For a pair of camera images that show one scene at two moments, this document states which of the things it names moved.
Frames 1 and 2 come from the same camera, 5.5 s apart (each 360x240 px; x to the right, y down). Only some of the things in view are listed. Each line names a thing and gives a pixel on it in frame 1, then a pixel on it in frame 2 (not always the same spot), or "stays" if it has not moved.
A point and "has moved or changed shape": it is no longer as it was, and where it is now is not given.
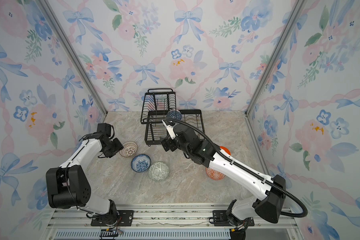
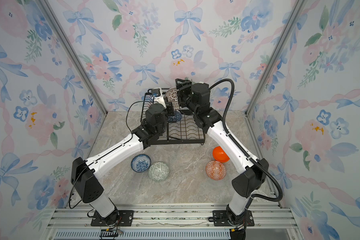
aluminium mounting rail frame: (164, 223) stays
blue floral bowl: (140, 163) stays
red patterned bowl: (214, 174) stays
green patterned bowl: (158, 171) stays
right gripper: (168, 143) to (185, 90)
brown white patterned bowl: (130, 149) has moved or changed shape
